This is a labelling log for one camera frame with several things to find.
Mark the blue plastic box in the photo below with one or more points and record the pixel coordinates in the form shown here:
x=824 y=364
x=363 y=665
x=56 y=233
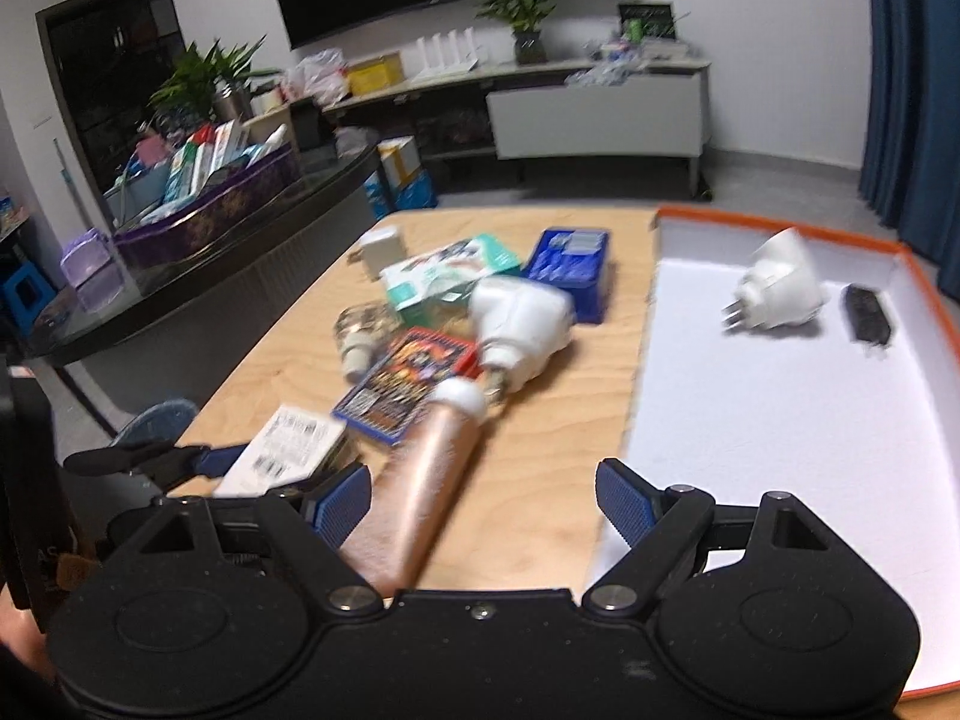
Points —
x=566 y=270

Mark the green and white packets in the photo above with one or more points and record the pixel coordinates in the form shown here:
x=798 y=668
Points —
x=199 y=161

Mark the potted plant in dark pot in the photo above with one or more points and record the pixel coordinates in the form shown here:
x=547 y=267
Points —
x=521 y=0

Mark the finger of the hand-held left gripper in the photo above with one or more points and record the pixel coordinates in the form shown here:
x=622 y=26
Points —
x=214 y=459

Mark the blue curtain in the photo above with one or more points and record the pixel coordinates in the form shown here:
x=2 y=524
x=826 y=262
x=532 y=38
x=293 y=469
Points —
x=915 y=90

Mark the orange-rimmed white box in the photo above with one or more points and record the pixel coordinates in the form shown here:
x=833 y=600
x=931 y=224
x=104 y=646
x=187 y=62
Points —
x=750 y=427

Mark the white plastic bag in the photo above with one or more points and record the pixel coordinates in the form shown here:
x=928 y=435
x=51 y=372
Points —
x=319 y=75

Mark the blue plastic stool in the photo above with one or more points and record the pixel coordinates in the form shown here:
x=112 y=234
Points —
x=26 y=292

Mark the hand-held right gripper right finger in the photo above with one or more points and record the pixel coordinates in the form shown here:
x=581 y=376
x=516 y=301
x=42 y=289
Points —
x=622 y=502

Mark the purple translucent container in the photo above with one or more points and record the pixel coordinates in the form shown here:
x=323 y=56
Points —
x=94 y=274

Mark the copper tube with white cap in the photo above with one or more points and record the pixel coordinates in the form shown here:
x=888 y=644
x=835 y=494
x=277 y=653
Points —
x=420 y=480

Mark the blue wrapped pack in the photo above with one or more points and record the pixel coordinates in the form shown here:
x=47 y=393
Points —
x=412 y=195

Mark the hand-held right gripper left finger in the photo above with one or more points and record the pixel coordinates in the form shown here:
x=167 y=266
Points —
x=341 y=506

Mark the teal cartoon bandage box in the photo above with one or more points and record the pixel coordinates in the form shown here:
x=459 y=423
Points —
x=442 y=270

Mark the stack of small flat boxes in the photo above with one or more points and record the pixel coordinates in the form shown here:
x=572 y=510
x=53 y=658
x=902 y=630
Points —
x=660 y=51

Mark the purple patterned tin box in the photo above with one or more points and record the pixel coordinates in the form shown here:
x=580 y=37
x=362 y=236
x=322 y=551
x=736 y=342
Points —
x=217 y=214

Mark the pile of clear plastic packets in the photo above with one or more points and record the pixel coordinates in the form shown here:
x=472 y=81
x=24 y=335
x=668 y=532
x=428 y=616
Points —
x=600 y=75

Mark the colourful card box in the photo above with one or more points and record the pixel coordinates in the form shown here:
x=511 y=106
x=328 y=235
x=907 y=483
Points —
x=405 y=382

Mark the potted plant in steel pot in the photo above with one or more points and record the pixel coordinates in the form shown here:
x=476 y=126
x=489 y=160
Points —
x=206 y=79

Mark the small white cube adapter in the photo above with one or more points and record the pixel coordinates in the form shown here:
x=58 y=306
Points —
x=382 y=251

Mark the white antenna router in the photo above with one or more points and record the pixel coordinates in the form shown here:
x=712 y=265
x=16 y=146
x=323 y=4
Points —
x=450 y=56

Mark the white barcode-labelled box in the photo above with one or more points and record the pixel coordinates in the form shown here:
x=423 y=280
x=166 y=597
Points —
x=289 y=446

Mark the black curved glass counter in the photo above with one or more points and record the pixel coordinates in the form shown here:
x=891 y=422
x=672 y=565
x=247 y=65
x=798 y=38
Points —
x=247 y=270

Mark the yellow box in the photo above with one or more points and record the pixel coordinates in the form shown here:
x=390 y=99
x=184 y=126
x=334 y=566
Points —
x=375 y=75

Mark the white tv cabinet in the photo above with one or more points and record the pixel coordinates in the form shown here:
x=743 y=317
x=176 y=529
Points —
x=592 y=120

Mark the green and black display box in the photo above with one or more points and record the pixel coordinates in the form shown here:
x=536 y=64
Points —
x=646 y=21

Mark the small black device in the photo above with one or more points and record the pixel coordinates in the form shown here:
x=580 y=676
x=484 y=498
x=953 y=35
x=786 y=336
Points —
x=868 y=315

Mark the dark shelf cabinet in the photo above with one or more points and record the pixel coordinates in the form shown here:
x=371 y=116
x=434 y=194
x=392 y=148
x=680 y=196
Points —
x=97 y=90

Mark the white plug adapter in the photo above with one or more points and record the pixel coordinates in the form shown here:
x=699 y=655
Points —
x=780 y=277

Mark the white and yellow carton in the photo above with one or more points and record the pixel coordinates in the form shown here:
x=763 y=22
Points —
x=397 y=161

